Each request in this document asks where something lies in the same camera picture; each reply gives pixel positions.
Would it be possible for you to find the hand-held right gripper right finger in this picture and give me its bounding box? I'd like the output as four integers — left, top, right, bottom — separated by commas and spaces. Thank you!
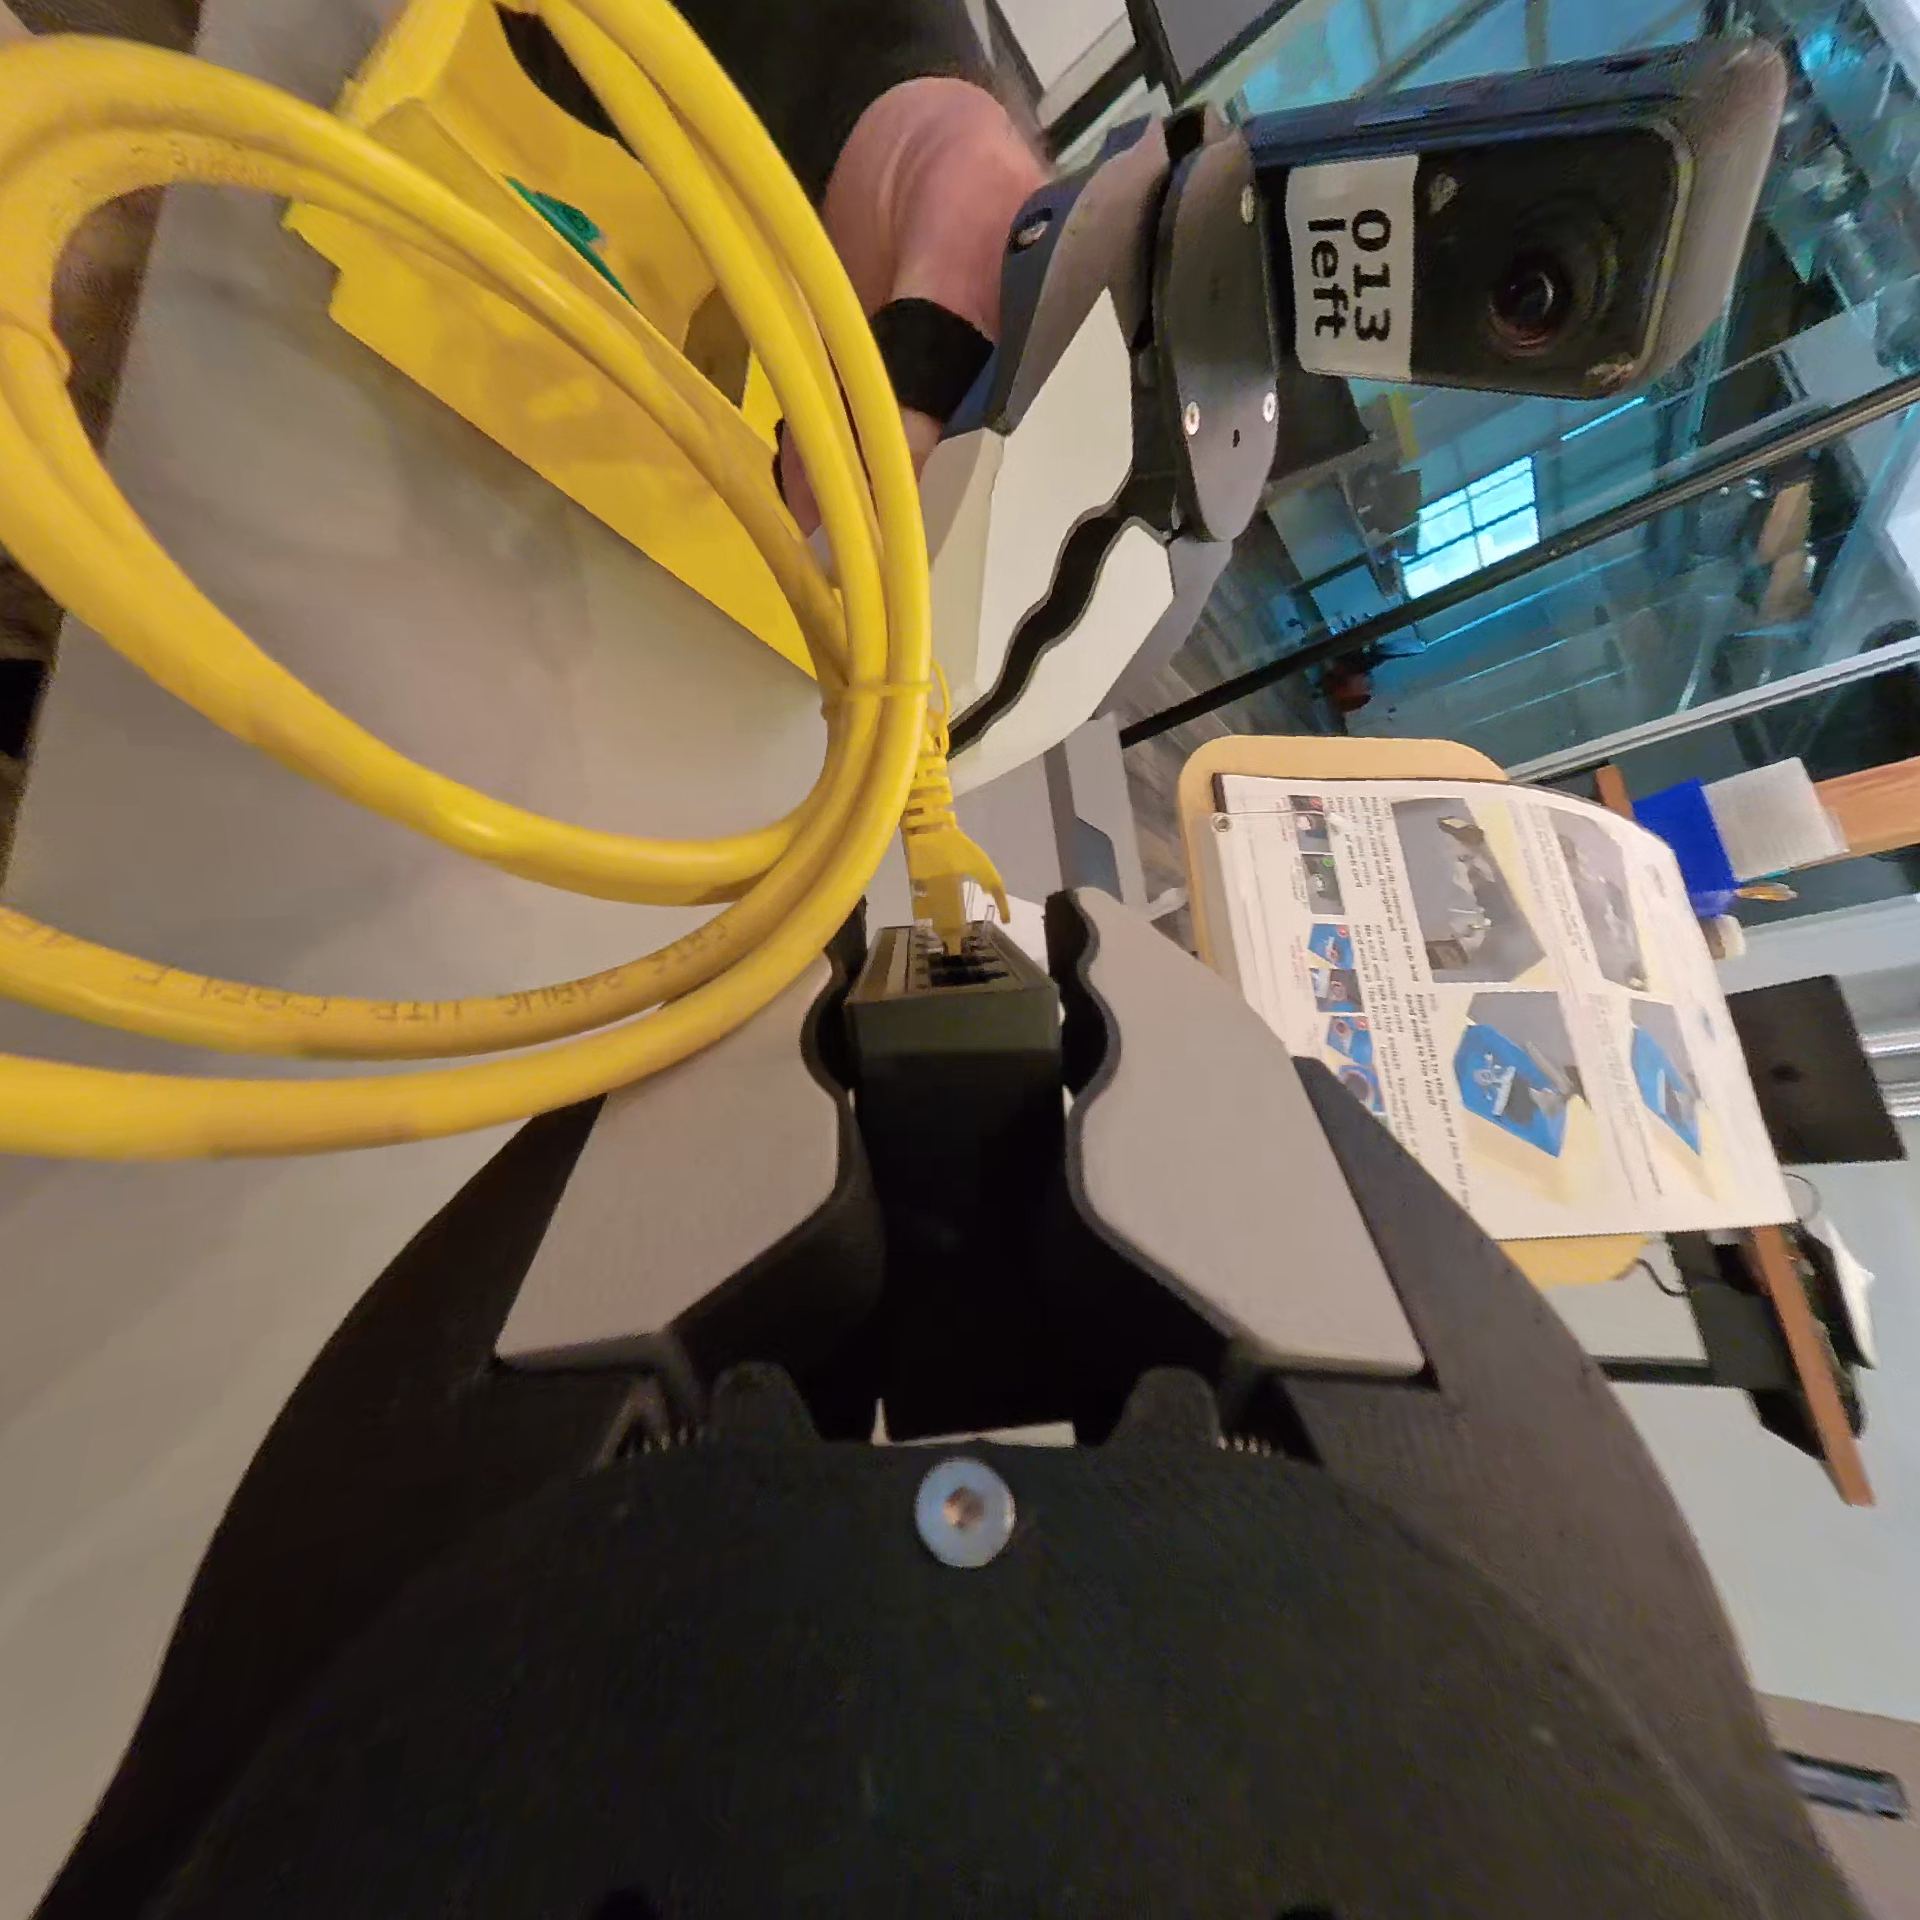
1044, 886, 1425, 1412

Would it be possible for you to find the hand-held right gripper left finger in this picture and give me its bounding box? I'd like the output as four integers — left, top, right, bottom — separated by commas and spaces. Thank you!
491, 953, 893, 1404

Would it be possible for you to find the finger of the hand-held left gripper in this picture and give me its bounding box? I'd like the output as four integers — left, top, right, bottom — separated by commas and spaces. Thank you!
944, 525, 1229, 801
918, 285, 1144, 723

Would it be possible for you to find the black network switch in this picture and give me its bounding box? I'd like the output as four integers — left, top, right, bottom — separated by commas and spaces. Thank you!
839, 921, 1113, 1444

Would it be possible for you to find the long yellow ethernet cable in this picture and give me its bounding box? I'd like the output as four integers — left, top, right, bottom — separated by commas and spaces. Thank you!
0, 0, 1015, 1164

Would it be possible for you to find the green ethernet cable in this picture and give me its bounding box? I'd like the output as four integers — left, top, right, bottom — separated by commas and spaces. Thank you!
503, 175, 633, 301

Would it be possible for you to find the yellow plastic bin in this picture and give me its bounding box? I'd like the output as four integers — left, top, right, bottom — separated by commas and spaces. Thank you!
285, 0, 841, 677

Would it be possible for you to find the person's left forearm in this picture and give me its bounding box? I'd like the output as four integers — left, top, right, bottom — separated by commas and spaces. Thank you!
661, 0, 1044, 197

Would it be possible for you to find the person's left hand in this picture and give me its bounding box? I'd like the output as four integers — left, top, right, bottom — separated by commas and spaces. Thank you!
776, 76, 1059, 534

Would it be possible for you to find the printed instruction sheet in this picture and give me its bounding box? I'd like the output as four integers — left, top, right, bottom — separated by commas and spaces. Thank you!
1207, 772, 1799, 1243

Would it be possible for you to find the black square panel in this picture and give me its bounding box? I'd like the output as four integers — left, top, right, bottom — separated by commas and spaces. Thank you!
1725, 977, 1907, 1164

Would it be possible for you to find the white textured pad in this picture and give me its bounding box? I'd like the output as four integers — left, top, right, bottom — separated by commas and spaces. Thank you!
1710, 756, 1848, 881

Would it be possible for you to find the white device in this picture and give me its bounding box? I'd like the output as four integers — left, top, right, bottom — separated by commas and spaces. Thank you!
1799, 1215, 1877, 1367

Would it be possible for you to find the wooden beam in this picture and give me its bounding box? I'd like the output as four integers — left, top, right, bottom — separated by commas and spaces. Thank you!
1591, 756, 1920, 859

